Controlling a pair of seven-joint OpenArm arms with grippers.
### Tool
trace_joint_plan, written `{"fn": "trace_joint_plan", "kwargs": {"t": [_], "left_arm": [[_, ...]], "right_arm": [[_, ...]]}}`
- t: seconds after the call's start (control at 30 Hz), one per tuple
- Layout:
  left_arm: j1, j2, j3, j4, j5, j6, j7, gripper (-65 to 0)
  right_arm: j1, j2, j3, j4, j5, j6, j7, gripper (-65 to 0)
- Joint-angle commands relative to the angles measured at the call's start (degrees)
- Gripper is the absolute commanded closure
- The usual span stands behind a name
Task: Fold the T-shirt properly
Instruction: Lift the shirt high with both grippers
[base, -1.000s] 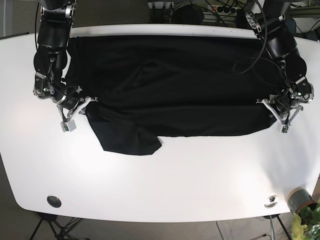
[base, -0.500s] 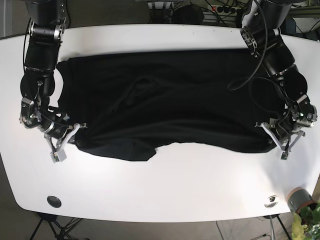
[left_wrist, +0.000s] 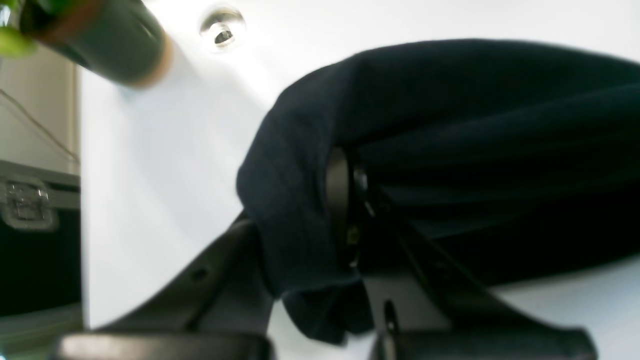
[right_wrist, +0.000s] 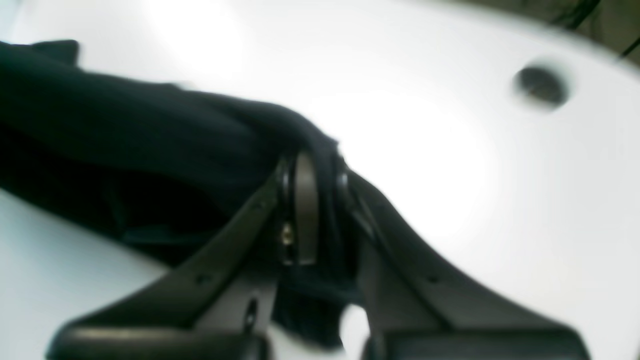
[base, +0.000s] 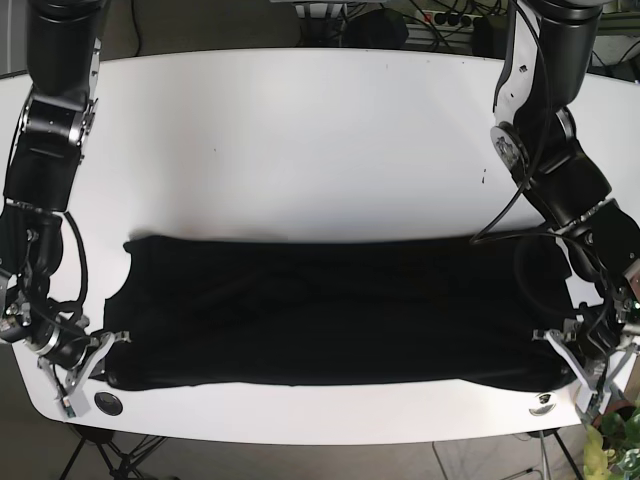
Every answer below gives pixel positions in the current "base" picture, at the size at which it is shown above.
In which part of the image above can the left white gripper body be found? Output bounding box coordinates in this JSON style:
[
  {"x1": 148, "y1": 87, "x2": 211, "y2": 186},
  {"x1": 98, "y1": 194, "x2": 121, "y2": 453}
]
[{"x1": 532, "y1": 329, "x2": 639, "y2": 418}]

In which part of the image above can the black T-shirt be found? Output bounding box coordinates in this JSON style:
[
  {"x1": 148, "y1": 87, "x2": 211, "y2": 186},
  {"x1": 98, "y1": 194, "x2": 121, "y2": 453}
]
[{"x1": 104, "y1": 236, "x2": 574, "y2": 392}]

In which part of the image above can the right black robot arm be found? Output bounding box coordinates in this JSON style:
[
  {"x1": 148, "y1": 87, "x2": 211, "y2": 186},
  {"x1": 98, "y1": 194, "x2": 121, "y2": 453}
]
[{"x1": 1, "y1": 1, "x2": 130, "y2": 419}]

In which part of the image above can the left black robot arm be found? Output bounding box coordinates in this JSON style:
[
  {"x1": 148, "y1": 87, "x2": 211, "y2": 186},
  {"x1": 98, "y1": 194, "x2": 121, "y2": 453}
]
[{"x1": 491, "y1": 1, "x2": 639, "y2": 419}]

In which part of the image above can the black table grommet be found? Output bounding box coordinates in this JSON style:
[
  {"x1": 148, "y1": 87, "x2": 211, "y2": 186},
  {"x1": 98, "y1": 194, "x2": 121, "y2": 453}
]
[{"x1": 94, "y1": 391, "x2": 123, "y2": 417}]

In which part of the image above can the silver table grommet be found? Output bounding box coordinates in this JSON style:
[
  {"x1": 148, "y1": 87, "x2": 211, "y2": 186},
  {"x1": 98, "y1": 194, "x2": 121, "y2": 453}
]
[{"x1": 528, "y1": 392, "x2": 558, "y2": 417}]

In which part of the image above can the green potted plant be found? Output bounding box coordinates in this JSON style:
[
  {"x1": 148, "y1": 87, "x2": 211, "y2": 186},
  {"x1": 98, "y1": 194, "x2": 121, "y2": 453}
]
[{"x1": 583, "y1": 402, "x2": 639, "y2": 480}]

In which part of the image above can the white power strip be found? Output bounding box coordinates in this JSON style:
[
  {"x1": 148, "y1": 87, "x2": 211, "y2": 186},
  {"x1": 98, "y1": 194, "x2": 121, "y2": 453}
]
[{"x1": 422, "y1": 10, "x2": 482, "y2": 30}]

